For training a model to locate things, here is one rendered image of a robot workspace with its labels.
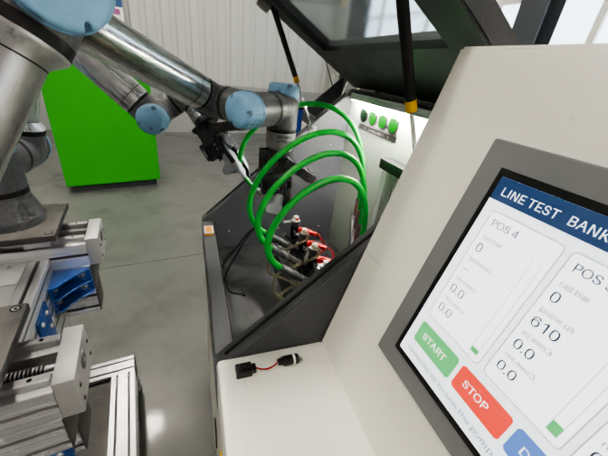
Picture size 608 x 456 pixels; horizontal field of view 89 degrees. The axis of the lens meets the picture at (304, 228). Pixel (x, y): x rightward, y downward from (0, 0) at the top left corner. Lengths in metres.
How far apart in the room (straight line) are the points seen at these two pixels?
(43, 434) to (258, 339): 0.40
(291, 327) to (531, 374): 0.41
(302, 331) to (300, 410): 0.15
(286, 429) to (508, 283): 0.40
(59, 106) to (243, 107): 3.43
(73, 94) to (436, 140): 3.75
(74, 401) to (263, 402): 0.33
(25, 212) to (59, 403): 0.55
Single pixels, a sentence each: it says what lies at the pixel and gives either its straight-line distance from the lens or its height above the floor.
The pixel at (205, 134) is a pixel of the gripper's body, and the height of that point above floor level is 1.29.
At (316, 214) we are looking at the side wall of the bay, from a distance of 1.31.
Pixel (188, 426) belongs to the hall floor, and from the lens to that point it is 1.75.
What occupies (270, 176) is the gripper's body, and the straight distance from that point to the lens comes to 0.80.
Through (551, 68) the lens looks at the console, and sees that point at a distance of 0.47.
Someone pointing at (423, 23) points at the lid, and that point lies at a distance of 0.67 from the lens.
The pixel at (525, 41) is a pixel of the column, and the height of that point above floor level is 2.02.
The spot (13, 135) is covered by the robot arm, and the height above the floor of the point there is 1.40.
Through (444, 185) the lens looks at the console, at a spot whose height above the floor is 1.37.
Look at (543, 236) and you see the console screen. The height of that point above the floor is 1.37.
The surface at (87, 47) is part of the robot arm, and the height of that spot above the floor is 1.49.
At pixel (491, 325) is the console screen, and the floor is 1.26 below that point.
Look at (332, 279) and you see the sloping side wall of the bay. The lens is 0.60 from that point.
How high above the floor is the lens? 1.50
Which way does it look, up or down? 27 degrees down
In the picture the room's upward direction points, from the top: 7 degrees clockwise
